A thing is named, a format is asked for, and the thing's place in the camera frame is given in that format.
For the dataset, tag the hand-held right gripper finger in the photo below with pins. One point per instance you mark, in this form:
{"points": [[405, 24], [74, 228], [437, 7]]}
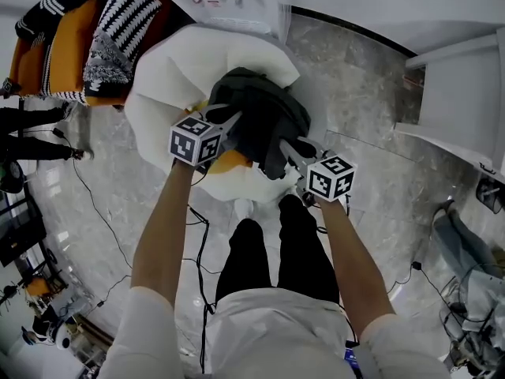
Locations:
{"points": [[307, 150], [294, 156]]}

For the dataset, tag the person's white shirt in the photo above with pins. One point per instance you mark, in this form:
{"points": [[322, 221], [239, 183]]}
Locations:
{"points": [[276, 338]]}

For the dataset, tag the person's left forearm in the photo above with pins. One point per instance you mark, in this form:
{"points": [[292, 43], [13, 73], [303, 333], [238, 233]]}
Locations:
{"points": [[165, 231]]}

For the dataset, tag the person's right forearm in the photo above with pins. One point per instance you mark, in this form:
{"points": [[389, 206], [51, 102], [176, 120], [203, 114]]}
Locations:
{"points": [[355, 259]]}

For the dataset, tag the white sink cabinet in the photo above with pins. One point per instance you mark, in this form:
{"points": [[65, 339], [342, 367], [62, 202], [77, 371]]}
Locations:
{"points": [[457, 93]]}

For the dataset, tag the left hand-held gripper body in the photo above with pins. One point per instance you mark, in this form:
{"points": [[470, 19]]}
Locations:
{"points": [[193, 142]]}

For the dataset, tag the black backpack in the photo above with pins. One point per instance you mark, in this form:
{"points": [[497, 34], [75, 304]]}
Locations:
{"points": [[264, 113]]}

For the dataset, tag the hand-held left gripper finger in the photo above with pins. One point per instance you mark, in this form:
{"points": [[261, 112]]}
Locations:
{"points": [[223, 113], [232, 132]]}

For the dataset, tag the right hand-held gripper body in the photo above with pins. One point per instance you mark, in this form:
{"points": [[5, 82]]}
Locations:
{"points": [[331, 178]]}

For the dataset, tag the black white striped blanket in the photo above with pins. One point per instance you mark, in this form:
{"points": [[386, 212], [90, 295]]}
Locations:
{"points": [[126, 14]]}

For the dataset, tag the orange couch cushion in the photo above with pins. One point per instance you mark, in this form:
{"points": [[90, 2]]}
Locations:
{"points": [[73, 46]]}

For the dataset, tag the person's black trousers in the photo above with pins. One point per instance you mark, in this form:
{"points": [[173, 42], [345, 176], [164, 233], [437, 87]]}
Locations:
{"points": [[246, 259]]}

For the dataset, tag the person's left white shoe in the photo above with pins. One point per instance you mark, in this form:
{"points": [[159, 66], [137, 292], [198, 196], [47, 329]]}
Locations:
{"points": [[244, 209]]}

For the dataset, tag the black white patterned pillow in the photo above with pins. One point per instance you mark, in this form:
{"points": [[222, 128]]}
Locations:
{"points": [[104, 67]]}

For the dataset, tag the white round chair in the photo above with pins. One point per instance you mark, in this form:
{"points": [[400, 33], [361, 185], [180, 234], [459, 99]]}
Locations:
{"points": [[177, 73]]}

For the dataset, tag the small yellow-orange cushion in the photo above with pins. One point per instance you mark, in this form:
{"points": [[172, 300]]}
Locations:
{"points": [[230, 164]]}

